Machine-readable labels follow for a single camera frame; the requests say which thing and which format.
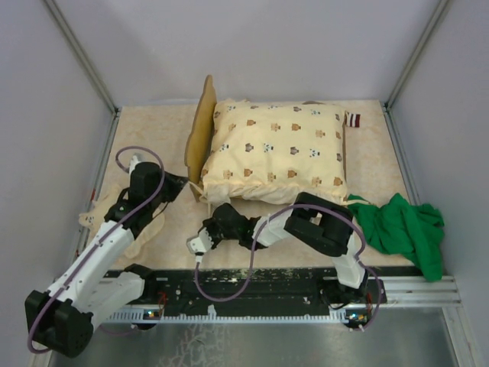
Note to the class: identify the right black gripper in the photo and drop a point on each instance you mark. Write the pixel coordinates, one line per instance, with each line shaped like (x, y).
(209, 224)

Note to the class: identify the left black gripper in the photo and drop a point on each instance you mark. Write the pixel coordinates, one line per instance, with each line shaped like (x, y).
(176, 184)

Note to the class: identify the wooden pet bed frame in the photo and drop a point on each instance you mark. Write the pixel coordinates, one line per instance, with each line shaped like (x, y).
(198, 141)

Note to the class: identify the cream animal print cushion cover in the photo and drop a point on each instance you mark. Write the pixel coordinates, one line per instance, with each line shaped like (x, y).
(275, 153)

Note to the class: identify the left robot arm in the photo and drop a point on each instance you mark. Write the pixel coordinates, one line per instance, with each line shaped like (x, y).
(64, 317)

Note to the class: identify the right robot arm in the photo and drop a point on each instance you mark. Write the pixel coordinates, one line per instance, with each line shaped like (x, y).
(324, 226)

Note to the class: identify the brown striped sock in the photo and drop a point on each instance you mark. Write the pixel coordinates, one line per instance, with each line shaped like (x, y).
(352, 120)

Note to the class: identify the green cloth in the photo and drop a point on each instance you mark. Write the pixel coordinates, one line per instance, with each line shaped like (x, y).
(400, 228)

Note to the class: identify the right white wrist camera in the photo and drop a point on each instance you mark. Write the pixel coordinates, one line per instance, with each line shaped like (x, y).
(199, 245)

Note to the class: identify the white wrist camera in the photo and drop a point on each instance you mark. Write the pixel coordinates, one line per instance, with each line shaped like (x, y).
(199, 245)
(136, 159)

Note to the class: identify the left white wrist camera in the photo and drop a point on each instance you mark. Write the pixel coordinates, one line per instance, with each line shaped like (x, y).
(136, 159)

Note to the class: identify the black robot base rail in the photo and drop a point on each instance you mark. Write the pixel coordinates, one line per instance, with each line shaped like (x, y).
(281, 295)

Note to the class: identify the left aluminium frame post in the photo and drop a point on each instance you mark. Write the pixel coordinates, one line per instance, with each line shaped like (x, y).
(80, 54)

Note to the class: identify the aluminium frame post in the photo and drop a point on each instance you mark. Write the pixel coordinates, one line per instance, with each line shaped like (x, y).
(435, 19)
(80, 54)

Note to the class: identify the right aluminium frame post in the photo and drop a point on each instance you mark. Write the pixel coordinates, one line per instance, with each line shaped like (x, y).
(435, 19)

